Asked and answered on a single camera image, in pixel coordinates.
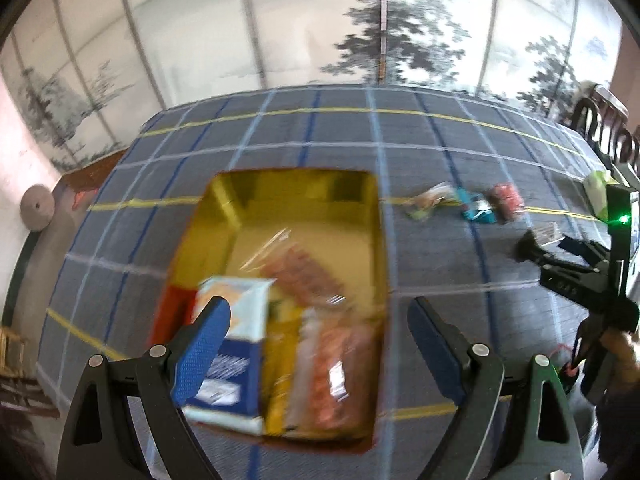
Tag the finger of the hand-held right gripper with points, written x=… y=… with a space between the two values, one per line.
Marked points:
x=537 y=255
x=582 y=249

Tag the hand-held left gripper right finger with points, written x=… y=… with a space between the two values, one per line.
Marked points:
x=435 y=355

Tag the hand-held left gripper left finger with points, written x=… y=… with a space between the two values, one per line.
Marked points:
x=202 y=350

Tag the clear brown snack packet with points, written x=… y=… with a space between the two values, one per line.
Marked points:
x=545 y=232

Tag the blue and white snack box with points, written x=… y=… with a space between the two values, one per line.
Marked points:
x=245 y=320

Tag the yellow snack packet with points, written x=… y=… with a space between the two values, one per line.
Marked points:
x=282 y=375

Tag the orange snack packet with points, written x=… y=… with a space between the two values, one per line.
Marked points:
x=345 y=375

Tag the clear packet of pink snacks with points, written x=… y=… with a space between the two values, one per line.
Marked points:
x=305 y=270

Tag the gold metal tin box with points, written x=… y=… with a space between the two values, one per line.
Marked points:
x=310 y=210

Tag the person's right forearm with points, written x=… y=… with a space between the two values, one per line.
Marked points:
x=620 y=435

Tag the person's right hand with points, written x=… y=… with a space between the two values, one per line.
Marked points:
x=622 y=345

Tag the green and white tissue pack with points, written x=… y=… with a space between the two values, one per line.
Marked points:
x=596 y=189

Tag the red round candy packet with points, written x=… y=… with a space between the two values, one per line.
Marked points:
x=507 y=200

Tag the teal snack packet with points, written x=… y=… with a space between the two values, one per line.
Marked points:
x=475 y=209

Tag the small clear snack packet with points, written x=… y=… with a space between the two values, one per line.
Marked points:
x=427 y=200

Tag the dark wooden chair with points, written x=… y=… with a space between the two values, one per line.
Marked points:
x=605 y=125

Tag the blue plaid tablecloth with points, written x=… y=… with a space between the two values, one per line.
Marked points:
x=450 y=140

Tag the light wooden chair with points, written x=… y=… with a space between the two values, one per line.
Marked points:
x=17 y=370

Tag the red plastic stool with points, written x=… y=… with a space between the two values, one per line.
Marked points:
x=82 y=199

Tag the low wooden bench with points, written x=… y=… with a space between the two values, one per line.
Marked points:
x=95 y=172

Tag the round stone disc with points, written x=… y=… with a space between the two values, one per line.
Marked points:
x=36 y=207

